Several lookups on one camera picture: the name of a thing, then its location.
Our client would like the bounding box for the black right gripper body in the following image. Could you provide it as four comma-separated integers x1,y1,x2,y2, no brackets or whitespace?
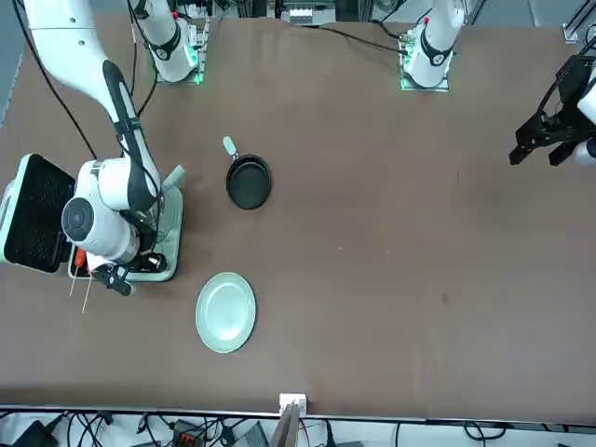
114,253,145,276

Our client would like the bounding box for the metal camera pole with bracket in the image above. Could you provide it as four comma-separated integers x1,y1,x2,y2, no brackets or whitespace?
272,393,309,447

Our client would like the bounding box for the red sausage skewer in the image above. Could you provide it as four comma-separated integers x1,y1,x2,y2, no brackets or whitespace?
68,250,88,298

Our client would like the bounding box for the black power adapter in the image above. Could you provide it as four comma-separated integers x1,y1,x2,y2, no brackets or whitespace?
11,420,58,447

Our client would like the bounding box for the black cable across table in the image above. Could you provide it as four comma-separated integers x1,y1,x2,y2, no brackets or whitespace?
300,22,406,55

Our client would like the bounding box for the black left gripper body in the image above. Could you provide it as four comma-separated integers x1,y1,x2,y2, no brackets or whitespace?
535,54,596,141

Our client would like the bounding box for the aluminium extrusion rail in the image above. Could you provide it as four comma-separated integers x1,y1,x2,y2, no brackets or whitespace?
562,0,596,44

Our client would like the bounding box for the glass lidded pot, mint handle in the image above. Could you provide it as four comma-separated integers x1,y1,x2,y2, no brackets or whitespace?
153,165,187,244

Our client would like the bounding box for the black cable along right arm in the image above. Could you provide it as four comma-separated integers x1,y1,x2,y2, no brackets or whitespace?
11,0,162,243

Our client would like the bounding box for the grey box device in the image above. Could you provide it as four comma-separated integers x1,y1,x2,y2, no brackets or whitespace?
231,422,270,447

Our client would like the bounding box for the mint green round plate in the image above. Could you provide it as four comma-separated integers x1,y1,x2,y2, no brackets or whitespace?
195,272,257,354

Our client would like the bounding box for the small black frying pan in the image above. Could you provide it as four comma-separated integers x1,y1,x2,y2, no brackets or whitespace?
222,136,272,210

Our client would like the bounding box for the black and orange device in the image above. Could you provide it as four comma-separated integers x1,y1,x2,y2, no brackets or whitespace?
170,420,207,444

